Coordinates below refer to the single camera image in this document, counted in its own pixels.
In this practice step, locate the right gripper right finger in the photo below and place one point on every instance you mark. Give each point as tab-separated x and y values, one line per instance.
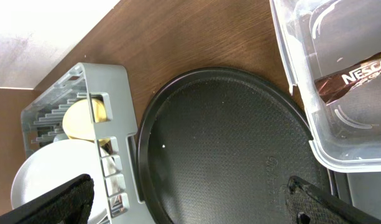
308	204

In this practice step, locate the round black serving tray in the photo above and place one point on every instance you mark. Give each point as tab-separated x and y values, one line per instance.
218	145

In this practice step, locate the yellow bowl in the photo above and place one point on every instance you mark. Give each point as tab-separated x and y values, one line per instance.
79	118

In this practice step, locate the grey round plate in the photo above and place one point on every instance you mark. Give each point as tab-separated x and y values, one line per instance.
55	164

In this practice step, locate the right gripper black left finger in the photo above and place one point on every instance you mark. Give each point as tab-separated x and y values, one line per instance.
70	202

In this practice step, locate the gold snack wrapper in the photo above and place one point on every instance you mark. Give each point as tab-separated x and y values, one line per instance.
332	87

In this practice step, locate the grey plastic dishwasher rack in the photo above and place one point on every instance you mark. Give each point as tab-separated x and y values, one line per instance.
42	125

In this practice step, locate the clear plastic waste bin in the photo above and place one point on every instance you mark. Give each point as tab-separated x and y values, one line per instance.
318	38

